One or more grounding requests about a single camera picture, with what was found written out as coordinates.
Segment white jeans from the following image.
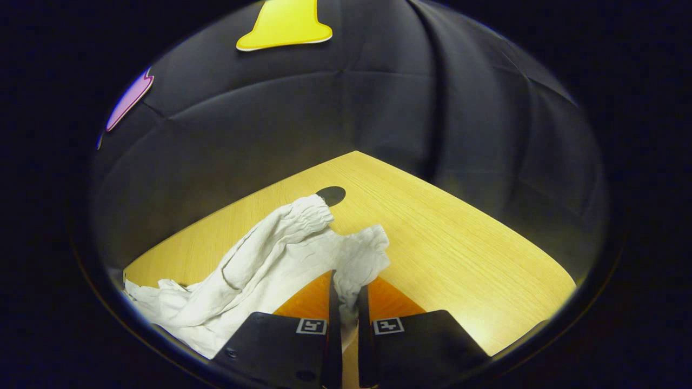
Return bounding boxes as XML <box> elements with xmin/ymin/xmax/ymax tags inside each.
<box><xmin>123</xmin><ymin>194</ymin><xmax>391</xmax><ymax>360</ymax></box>

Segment black backdrop cloth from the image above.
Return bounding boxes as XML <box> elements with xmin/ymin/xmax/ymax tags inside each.
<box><xmin>89</xmin><ymin>0</ymin><xmax>609</xmax><ymax>281</ymax></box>

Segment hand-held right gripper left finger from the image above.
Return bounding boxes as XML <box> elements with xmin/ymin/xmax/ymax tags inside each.
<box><xmin>211</xmin><ymin>270</ymin><xmax>343</xmax><ymax>389</ymax></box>

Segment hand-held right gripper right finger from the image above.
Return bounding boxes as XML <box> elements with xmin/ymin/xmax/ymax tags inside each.
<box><xmin>357</xmin><ymin>277</ymin><xmax>490</xmax><ymax>389</ymax></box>

